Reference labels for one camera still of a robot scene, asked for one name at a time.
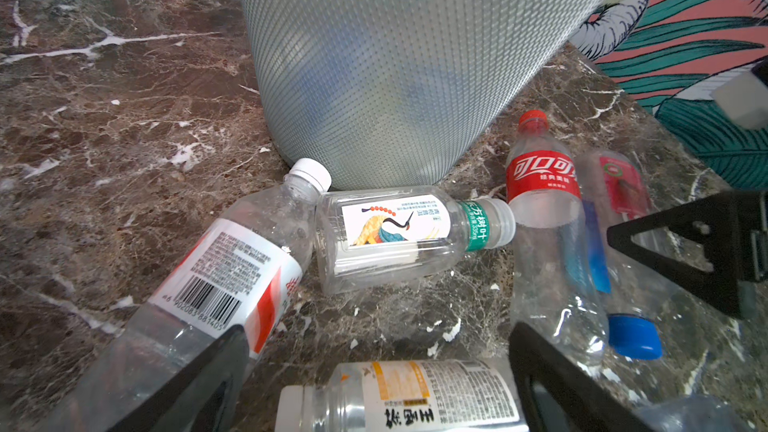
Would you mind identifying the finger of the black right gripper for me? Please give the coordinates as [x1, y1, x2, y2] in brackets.
[607, 190, 767, 320]

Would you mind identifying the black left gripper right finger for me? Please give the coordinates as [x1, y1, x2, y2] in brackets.
[508, 322, 651, 431]

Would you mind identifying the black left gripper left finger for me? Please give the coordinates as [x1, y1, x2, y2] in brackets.
[111, 325, 249, 431]

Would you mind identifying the red cola label bottle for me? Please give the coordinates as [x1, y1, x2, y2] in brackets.
[506, 110, 608, 368]

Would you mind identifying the pink blue Fiji bottle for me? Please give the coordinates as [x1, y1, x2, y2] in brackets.
[578, 149, 682, 362]

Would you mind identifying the red white label clear bottle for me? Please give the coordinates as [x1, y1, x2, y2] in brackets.
[38, 158, 332, 431]

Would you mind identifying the translucent grey waste bin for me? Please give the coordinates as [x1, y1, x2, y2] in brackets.
[241, 0, 603, 190]

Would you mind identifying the crushed clear bottle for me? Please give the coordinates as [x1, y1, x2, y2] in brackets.
[634, 394, 754, 432]

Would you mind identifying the orange label clear bottle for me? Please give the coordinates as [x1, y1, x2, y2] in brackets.
[274, 359, 529, 431]

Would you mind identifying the small bird label bottle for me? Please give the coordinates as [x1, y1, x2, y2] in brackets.
[315, 186, 517, 295]

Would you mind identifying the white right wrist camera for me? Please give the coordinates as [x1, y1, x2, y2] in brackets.
[711, 58, 767, 130]

